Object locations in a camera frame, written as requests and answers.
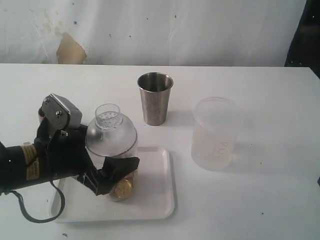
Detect clear dome strainer lid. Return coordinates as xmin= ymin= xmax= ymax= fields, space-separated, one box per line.
xmin=85 ymin=103 xmax=138 ymax=159

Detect clear plastic measuring tumbler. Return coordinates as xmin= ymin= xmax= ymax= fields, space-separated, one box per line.
xmin=81 ymin=142 xmax=140 ymax=202

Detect stainless steel cup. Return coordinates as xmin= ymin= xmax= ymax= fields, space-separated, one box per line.
xmin=137 ymin=72 xmax=174 ymax=126

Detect black cable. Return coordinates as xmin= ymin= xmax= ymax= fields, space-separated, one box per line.
xmin=4 ymin=179 xmax=66 ymax=223

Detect gold coins and brown blocks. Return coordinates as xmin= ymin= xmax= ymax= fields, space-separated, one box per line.
xmin=109 ymin=170 xmax=137 ymax=202

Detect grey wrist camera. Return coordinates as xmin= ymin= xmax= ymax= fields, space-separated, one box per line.
xmin=41 ymin=93 xmax=83 ymax=135

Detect white backdrop sheet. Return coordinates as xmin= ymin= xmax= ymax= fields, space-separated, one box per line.
xmin=0 ymin=0 xmax=306 ymax=66

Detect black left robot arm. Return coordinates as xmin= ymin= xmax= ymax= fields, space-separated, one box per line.
xmin=0 ymin=119 xmax=140 ymax=196

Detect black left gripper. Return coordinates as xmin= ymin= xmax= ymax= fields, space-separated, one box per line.
xmin=34 ymin=117 xmax=140 ymax=196

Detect white rectangular tray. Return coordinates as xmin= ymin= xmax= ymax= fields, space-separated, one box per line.
xmin=56 ymin=146 xmax=175 ymax=223

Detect translucent plastic container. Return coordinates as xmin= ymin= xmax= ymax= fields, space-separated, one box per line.
xmin=191 ymin=97 xmax=243 ymax=171

